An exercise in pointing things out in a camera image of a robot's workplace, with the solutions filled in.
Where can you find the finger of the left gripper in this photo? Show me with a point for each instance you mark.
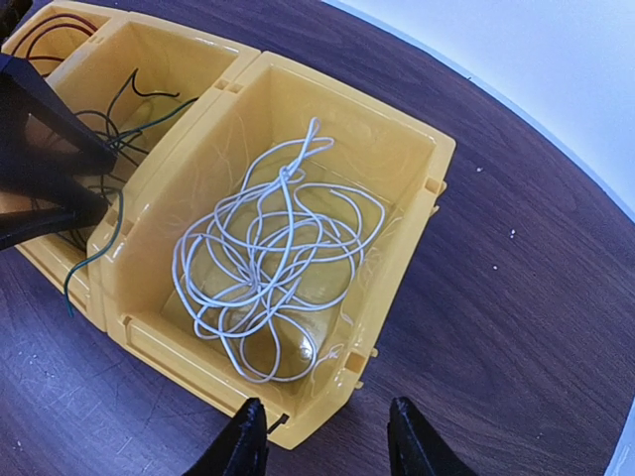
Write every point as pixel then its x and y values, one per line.
pixel 72 205
pixel 25 95

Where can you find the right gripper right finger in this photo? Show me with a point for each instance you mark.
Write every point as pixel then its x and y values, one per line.
pixel 415 447

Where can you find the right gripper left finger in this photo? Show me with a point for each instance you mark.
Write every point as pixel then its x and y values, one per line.
pixel 240 448

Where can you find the yellow three-compartment bin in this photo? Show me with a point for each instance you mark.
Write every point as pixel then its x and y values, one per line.
pixel 264 215

